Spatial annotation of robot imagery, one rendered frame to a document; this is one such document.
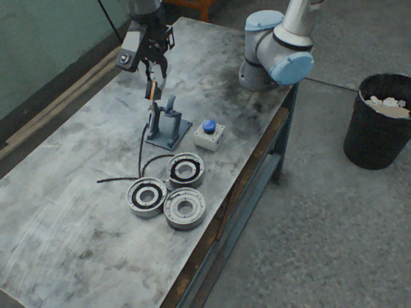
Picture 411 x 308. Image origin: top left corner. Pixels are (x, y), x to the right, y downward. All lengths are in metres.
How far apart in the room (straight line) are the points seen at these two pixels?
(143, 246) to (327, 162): 1.42
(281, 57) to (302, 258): 1.04
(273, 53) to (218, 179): 0.38
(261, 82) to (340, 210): 0.95
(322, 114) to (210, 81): 1.22
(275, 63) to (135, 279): 0.66
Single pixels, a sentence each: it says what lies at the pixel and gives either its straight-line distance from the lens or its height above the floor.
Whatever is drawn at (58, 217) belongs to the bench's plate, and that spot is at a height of 0.80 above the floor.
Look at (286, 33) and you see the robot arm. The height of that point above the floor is 1.06.
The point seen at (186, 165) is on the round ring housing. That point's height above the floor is 0.83.
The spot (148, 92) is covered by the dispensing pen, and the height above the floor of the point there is 1.00.
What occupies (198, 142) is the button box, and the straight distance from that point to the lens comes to 1.00.
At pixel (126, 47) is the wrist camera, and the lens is 0.82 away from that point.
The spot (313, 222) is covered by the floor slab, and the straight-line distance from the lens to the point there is 1.83.
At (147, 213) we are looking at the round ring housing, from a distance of 0.87.
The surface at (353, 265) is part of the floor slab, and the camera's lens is 1.78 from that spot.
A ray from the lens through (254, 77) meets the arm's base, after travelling 1.17.
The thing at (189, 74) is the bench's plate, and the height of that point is 0.80.
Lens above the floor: 1.56
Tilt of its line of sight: 50 degrees down
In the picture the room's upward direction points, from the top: 6 degrees counter-clockwise
